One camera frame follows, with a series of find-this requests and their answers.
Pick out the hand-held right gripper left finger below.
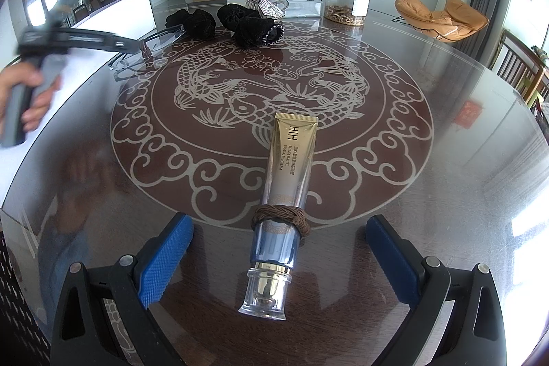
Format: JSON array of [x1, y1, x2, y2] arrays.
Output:
[[50, 212, 195, 366]]

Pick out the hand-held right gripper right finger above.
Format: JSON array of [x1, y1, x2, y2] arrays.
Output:
[[365, 214, 507, 366]]

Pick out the clear frame eyeglasses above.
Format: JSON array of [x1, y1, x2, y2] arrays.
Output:
[[108, 24, 188, 82]]

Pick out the brown hair tie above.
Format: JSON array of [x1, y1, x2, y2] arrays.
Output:
[[250, 204, 310, 239]]

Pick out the cosmetic cream tube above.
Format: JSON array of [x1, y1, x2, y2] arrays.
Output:
[[238, 111, 319, 321]]

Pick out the rhinestone bow hair clip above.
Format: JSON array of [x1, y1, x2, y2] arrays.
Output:
[[241, 0, 287, 22]]

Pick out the person's left hand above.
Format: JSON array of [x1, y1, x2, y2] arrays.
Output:
[[0, 63, 61, 131]]

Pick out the white panel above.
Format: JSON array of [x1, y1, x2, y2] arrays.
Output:
[[70, 0, 157, 42]]

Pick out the black velvet scrunchie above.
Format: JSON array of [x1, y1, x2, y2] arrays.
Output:
[[217, 3, 259, 35], [165, 8, 218, 39]]

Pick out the black beaded scrunchie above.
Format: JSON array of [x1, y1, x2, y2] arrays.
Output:
[[234, 17, 286, 48]]

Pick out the clear plastic box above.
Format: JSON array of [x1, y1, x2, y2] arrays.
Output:
[[274, 0, 323, 20]]

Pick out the wooden chair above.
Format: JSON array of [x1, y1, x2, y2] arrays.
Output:
[[490, 28, 549, 110]]

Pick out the orange lounge chair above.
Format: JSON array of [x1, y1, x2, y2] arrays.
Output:
[[394, 0, 490, 44]]

